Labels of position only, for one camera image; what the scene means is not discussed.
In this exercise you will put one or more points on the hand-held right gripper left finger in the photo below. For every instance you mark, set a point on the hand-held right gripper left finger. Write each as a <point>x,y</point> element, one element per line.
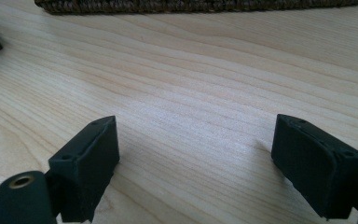
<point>85,168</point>

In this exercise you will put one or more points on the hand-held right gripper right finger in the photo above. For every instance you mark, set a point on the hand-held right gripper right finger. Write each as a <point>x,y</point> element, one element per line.
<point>315,168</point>

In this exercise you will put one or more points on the dark woven basket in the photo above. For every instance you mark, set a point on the dark woven basket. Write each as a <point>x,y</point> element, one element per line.
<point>199,5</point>

